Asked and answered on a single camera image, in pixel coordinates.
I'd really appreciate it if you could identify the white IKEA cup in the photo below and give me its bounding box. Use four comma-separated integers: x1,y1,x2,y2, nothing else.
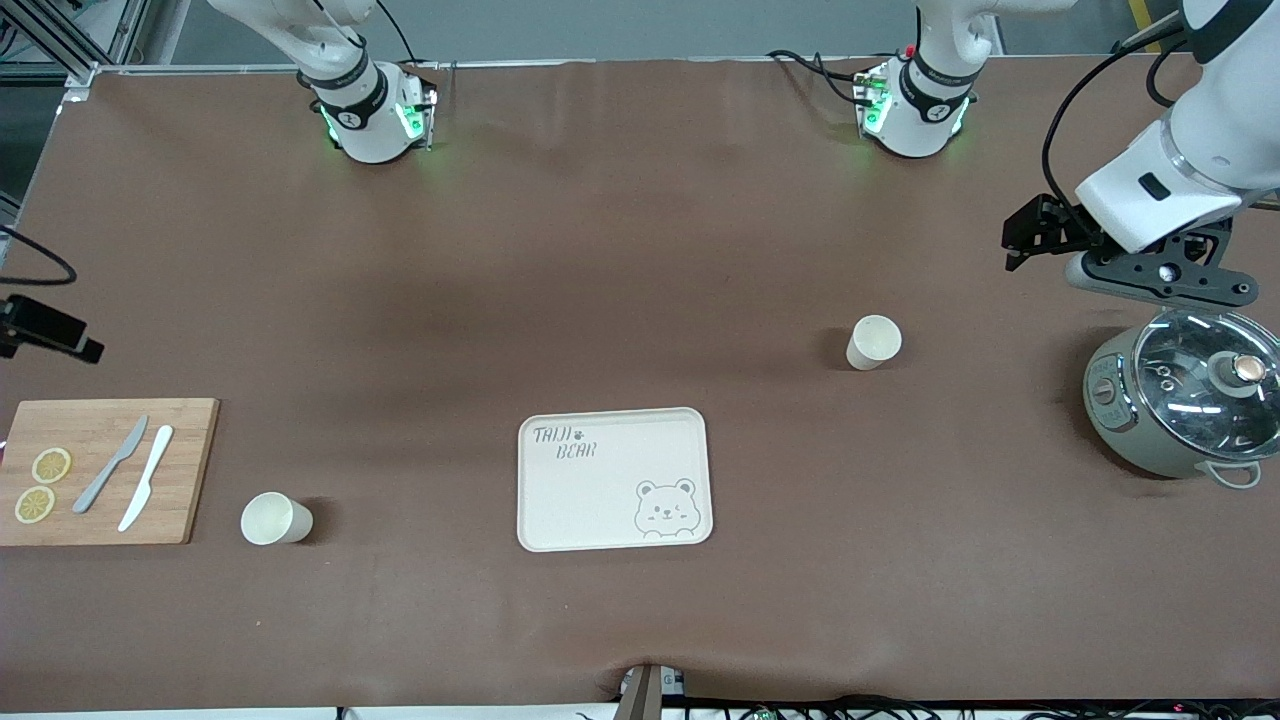
846,315,903,372
240,491,314,547

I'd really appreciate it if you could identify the grey plastic knife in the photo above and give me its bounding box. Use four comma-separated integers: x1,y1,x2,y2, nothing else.
72,415,150,515

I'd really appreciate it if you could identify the white plastic knife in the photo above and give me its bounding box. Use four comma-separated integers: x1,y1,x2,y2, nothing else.
118,425,175,533

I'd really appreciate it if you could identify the bamboo cutting board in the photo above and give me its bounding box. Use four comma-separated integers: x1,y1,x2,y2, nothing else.
0,398,220,547

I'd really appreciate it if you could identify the glass rice cooker lid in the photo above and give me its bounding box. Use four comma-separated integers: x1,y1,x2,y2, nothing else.
1133,310,1280,463

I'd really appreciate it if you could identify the pale green rice cooker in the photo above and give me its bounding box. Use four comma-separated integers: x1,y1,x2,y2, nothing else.
1082,308,1280,491

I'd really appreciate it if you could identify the white bear print tray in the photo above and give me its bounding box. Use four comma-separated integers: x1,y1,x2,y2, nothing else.
516,406,714,553

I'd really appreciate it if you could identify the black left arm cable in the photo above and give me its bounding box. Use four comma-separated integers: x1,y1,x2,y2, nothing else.
1042,10,1191,216

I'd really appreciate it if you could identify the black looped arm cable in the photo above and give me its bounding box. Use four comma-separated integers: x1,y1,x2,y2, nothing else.
1146,45,1201,108

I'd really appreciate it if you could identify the black left base cable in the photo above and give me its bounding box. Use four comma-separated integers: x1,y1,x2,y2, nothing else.
767,50,881,106

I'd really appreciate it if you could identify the black base cable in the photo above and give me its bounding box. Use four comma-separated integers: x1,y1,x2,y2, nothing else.
375,0,419,66
767,50,881,106

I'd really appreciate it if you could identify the aluminium frame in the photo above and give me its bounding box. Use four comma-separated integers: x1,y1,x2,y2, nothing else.
0,0,151,91

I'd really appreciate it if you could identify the black right base cable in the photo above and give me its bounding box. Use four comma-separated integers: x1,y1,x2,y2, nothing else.
375,0,419,66

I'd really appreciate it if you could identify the grey metal post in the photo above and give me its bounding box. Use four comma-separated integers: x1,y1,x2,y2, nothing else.
618,663,687,720

